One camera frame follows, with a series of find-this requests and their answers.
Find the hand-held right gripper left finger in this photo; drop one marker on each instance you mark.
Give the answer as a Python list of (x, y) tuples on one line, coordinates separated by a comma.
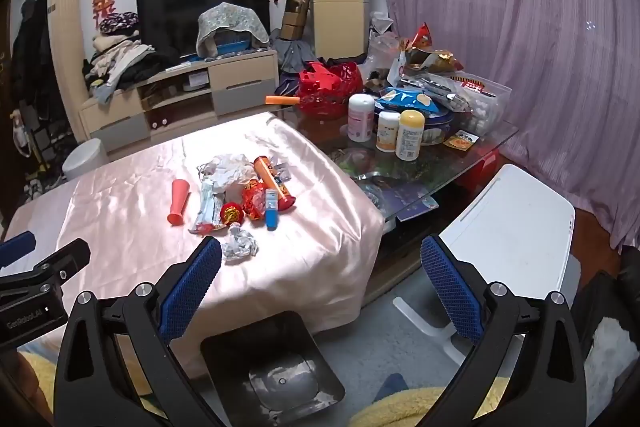
[(192, 292)]

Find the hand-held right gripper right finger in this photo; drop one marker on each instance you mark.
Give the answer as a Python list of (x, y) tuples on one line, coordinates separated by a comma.
[(450, 292)]

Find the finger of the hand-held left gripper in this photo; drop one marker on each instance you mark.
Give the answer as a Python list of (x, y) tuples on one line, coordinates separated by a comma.
[(45, 277), (15, 249)]

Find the silver paper ball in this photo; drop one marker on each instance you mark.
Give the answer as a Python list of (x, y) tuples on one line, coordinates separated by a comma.
[(240, 244)]

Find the black trash bin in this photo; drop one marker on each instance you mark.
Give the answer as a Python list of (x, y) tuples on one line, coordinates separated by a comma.
[(235, 357)]

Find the white blue packet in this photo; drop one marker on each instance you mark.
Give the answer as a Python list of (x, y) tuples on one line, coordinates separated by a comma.
[(205, 207)]

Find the orange plastic cone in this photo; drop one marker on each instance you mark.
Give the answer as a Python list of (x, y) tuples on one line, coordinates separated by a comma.
[(179, 207)]

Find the red crinkled wrapper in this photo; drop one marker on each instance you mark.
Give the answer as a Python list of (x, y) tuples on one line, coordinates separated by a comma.
[(255, 202)]

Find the small blue bottle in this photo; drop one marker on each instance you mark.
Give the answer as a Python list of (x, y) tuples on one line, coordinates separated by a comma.
[(271, 214)]

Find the white tissue paper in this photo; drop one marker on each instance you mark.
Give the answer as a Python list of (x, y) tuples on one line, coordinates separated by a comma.
[(225, 169)]

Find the orange cylindrical tube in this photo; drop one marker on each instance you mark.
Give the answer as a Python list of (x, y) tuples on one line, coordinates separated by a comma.
[(267, 172)]

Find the silver foil blister pack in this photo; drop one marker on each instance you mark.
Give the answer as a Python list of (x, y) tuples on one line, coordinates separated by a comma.
[(281, 168)]

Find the pink satin cloth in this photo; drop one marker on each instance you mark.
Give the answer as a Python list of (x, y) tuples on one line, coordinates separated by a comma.
[(115, 217)]

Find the blue booklet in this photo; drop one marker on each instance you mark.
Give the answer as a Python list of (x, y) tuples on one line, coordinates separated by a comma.
[(417, 204)]

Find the white folding stool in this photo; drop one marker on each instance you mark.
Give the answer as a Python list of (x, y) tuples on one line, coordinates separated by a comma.
[(520, 227)]

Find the white round bucket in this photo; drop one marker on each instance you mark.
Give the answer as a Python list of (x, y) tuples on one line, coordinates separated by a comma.
[(85, 159)]

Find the yellow fleece blanket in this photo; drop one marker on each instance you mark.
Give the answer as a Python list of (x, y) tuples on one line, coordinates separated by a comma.
[(400, 407)]

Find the glass coffee table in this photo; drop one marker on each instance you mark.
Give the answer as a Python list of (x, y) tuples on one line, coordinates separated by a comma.
[(450, 162)]

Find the small orange packet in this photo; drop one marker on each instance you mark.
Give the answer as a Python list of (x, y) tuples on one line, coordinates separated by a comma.
[(461, 141)]

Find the white bottle yellow cap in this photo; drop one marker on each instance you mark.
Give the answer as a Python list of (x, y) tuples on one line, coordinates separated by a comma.
[(410, 137)]

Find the blue round cookie tin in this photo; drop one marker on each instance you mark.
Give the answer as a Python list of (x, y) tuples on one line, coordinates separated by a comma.
[(437, 129)]

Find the small white bottle orange label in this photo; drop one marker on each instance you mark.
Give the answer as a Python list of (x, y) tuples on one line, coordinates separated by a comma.
[(388, 134)]

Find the clear plastic storage box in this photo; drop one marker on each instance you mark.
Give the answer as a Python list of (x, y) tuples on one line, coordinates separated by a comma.
[(482, 107)]

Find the white bottle pink label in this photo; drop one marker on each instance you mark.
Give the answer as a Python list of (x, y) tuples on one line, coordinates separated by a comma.
[(361, 122)]

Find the blue snack bag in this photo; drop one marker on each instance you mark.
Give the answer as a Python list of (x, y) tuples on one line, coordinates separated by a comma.
[(405, 99)]

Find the dark hanging coats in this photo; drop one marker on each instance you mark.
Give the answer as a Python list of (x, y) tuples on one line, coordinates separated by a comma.
[(30, 47)]

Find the beige tall board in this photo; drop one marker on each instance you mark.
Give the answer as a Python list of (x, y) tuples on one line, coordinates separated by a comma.
[(67, 47)]

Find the orange marker tube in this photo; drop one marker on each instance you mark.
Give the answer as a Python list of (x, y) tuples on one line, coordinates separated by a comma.
[(282, 100)]

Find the pile of clothes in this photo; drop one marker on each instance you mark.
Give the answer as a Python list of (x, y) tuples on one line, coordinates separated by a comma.
[(125, 62)]

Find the beige television stand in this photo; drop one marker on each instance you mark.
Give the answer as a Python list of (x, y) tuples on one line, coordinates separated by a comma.
[(240, 72)]

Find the gold snack bag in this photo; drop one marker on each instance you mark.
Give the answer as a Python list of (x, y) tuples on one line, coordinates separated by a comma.
[(437, 61)]

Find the red plastic bag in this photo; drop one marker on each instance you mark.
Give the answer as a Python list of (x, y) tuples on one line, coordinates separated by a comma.
[(325, 92)]

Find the dark floral hat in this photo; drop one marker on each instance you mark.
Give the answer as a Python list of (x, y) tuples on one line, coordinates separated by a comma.
[(119, 24)]

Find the red triangular snack bag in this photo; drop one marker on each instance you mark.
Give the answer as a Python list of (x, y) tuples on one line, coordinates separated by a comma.
[(423, 38)]

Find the grey cloth heap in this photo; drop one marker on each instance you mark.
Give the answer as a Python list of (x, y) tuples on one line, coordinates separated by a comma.
[(295, 52)]

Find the grey lace cloth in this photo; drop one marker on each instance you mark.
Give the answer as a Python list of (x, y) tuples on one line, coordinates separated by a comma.
[(230, 19)]

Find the black flat television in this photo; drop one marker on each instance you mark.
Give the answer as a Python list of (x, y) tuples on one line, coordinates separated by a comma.
[(170, 17)]

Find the purple curtain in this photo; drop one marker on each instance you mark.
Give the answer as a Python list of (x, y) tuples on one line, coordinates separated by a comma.
[(500, 7)]

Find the brown cardboard box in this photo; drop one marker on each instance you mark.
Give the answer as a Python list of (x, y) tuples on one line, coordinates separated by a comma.
[(295, 14)]

